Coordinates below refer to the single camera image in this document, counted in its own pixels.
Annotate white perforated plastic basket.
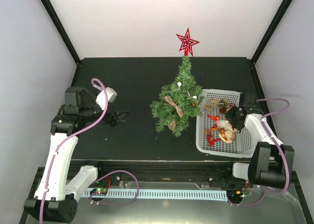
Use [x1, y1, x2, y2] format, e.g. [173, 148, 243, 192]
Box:
[196, 89, 255, 158]

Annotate burlap bow ornament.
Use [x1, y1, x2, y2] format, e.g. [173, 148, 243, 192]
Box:
[164, 96, 184, 118]

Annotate small green christmas tree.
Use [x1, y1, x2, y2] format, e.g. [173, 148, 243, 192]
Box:
[150, 56, 204, 137]

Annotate white bulb string lights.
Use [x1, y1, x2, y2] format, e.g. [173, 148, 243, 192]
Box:
[177, 81, 197, 100]

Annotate red star tree topper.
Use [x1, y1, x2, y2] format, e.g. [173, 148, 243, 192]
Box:
[176, 27, 200, 57]

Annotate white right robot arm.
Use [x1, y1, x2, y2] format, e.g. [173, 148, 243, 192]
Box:
[223, 93, 294, 192]

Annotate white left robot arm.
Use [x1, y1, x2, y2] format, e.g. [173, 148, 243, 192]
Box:
[24, 86, 128, 224]

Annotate pine cone ornament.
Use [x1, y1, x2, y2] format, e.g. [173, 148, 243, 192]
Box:
[219, 105, 227, 114]

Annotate red bow ornament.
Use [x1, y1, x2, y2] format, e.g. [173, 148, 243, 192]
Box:
[207, 114, 220, 123]

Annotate wooden round ornament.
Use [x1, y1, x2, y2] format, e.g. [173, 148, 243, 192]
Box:
[218, 128, 236, 143]

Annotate wooden letters ornament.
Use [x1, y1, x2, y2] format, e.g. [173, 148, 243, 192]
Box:
[203, 98, 236, 111]

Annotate left circuit board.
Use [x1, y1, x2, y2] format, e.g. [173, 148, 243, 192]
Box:
[90, 188, 108, 196]

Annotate circuit board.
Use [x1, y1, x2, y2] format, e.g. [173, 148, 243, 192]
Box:
[90, 188, 108, 196]
[227, 190, 252, 198]

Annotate right circuit board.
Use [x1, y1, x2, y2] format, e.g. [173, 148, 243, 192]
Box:
[227, 190, 252, 198]

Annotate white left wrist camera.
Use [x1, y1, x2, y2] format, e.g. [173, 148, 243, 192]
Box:
[96, 87, 117, 110]

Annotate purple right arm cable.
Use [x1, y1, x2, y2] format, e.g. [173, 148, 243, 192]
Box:
[255, 98, 291, 194]

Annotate white slotted cable duct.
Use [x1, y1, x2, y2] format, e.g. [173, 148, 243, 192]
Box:
[82, 188, 228, 201]

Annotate right black frame post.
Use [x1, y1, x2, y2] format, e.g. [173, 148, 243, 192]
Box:
[250, 0, 300, 66]

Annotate black frame post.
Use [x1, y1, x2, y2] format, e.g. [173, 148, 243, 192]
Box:
[250, 0, 300, 66]
[40, 0, 80, 64]

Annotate left black frame post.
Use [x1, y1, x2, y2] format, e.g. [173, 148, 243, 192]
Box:
[40, 0, 80, 64]

